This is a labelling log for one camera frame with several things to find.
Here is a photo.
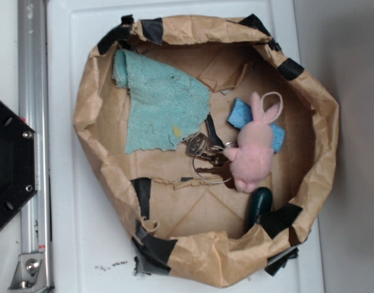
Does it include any aluminium frame rail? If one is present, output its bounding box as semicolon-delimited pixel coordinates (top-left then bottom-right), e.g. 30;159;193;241
7;1;54;292

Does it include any light blue terry cloth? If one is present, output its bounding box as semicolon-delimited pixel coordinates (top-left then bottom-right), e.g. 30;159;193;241
112;49;210;154

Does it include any blue sponge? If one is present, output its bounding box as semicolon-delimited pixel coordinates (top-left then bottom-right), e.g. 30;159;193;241
227;98;285;153

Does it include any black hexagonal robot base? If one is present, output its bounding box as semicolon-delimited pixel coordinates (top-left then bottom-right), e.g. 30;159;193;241
0;100;36;232

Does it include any metal corner bracket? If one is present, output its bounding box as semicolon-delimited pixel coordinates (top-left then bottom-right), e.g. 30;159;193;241
7;253;48;292

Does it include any brown paper bag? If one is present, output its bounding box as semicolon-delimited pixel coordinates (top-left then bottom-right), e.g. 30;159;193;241
73;15;339;288

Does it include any dark green plastic object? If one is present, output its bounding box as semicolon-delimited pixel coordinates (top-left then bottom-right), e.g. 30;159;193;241
245;187;273;231

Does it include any bunch of metal keys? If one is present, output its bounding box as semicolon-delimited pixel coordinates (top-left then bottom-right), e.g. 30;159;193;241
182;114;237;184

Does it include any pink plush bunny keychain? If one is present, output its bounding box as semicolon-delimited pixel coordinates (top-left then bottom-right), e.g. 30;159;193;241
223;92;284;193

